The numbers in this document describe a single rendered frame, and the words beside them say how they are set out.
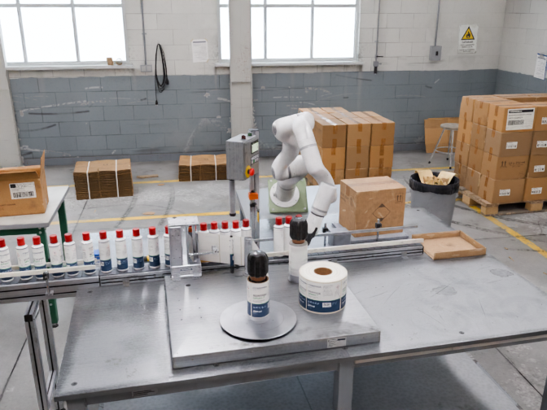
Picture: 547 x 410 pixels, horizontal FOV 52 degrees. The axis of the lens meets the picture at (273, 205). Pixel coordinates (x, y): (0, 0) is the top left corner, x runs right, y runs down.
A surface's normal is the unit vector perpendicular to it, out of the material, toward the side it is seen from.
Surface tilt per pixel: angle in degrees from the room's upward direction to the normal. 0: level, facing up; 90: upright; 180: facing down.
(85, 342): 0
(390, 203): 90
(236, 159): 90
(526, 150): 91
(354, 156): 90
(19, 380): 0
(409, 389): 0
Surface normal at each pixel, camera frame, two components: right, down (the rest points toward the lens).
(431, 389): -0.01, -0.95
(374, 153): 0.15, 0.31
